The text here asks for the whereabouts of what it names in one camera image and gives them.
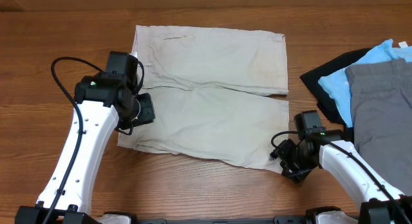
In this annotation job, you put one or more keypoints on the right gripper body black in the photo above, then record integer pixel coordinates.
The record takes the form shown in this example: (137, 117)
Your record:
(297, 165)

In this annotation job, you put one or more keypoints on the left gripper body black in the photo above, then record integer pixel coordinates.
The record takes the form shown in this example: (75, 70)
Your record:
(147, 112)

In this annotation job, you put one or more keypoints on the beige shorts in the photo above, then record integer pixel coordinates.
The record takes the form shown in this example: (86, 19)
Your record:
(217, 93)

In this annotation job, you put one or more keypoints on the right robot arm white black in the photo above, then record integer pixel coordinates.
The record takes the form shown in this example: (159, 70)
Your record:
(376, 199)

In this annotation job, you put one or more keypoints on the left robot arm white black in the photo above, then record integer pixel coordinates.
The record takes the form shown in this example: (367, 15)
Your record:
(106, 102)

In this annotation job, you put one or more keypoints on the black garment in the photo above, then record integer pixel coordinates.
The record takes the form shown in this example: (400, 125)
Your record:
(325, 103)

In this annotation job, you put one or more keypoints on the light blue garment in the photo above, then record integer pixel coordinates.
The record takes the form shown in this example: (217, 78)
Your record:
(339, 83)

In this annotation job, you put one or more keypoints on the grey garment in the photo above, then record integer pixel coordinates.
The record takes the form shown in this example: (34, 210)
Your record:
(381, 112)

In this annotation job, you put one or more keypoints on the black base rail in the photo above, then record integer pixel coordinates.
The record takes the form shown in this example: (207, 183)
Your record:
(222, 220)

